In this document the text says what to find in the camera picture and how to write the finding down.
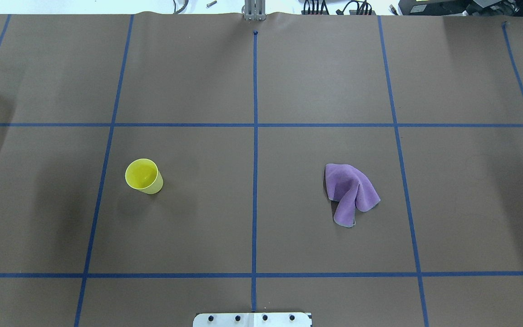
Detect purple cloth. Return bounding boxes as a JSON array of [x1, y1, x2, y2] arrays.
[[325, 163, 380, 228]]

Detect yellow plastic cup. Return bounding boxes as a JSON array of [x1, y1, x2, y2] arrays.
[[125, 158, 164, 195]]

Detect black equipment box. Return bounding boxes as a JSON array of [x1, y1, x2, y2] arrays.
[[398, 0, 523, 17]]

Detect metal frame post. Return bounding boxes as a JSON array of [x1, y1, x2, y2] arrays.
[[242, 0, 267, 21]]

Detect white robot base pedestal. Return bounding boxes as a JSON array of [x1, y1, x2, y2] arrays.
[[192, 312, 313, 327]]

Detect black cable bundle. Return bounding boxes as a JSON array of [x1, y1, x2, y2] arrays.
[[302, 0, 375, 16]]

